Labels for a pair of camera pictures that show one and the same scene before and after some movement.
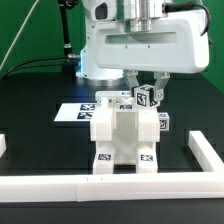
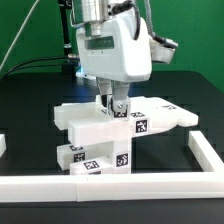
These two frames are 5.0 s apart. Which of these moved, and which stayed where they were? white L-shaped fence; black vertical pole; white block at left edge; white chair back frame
Moved: white chair back frame
Stayed: black vertical pole; white L-shaped fence; white block at left edge
